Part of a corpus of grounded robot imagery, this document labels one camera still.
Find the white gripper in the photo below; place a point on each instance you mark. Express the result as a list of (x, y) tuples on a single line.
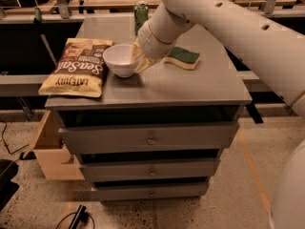
[(149, 42)]

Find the white ceramic bowl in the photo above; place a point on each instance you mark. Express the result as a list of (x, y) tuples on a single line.
[(118, 59)]

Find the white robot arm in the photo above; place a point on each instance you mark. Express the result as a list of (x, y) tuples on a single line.
[(276, 54)]

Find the brown and yellow chip bag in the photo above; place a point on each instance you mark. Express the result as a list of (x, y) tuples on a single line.
[(81, 70)]

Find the green and yellow sponge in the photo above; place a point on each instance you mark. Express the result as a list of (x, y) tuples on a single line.
[(183, 58)]

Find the green soda can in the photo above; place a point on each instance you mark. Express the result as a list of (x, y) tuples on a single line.
[(141, 14)]

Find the grey drawer cabinet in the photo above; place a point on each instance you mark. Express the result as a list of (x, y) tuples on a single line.
[(160, 133)]

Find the light wooden box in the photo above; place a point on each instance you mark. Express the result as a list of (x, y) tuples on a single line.
[(52, 155)]

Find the black device on floor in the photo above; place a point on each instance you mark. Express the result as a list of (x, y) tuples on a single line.
[(80, 216)]

